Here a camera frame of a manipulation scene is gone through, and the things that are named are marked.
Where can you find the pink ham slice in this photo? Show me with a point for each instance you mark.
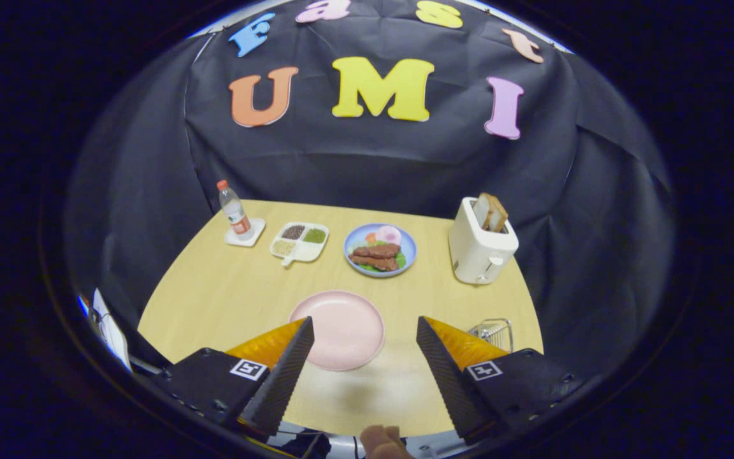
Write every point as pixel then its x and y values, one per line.
pixel 388 234

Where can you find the white divided dish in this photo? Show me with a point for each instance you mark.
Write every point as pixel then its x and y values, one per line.
pixel 303 252

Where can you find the white paper sheet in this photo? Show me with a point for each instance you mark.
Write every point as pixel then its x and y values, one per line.
pixel 112 331

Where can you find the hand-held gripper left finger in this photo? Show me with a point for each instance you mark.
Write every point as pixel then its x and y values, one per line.
pixel 281 382

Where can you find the brown meat patty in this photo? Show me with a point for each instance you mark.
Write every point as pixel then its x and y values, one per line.
pixel 373 262
pixel 378 250

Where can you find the white square coaster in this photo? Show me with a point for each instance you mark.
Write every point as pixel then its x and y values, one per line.
pixel 256 233

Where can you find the clear cutlery basket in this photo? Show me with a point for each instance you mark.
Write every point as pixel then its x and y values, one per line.
pixel 497 331

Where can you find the blue plate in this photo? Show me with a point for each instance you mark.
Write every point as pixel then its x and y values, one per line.
pixel 357 239

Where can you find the toasted bread slice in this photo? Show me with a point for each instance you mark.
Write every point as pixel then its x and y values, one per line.
pixel 482 210
pixel 497 213

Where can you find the water bottle red cap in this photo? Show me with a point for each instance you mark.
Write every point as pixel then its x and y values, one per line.
pixel 234 210

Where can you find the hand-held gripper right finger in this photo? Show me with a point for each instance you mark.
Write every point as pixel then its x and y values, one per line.
pixel 446 379

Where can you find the green lettuce leaf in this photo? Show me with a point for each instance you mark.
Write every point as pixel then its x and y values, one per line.
pixel 401 260

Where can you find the white toaster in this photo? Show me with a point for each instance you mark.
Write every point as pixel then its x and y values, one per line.
pixel 472 248

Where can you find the pink plate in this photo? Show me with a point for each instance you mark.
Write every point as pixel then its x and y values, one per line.
pixel 341 328

